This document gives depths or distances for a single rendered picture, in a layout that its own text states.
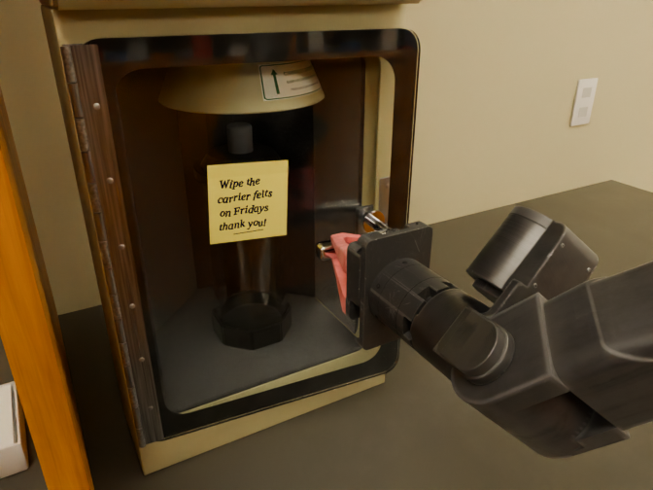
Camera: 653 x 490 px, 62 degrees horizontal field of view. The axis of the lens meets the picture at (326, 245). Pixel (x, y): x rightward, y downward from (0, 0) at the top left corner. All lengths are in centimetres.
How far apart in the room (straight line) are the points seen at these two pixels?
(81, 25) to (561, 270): 38
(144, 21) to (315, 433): 48
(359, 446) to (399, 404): 9
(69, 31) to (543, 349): 39
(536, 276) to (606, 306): 7
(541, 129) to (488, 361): 120
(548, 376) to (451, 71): 98
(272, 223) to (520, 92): 94
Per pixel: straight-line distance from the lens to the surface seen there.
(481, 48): 127
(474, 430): 72
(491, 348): 31
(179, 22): 49
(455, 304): 39
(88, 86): 47
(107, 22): 48
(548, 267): 37
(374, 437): 69
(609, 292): 31
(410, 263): 43
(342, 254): 45
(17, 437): 74
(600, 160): 170
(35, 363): 46
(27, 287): 43
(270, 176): 51
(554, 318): 31
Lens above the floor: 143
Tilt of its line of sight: 25 degrees down
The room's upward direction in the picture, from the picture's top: straight up
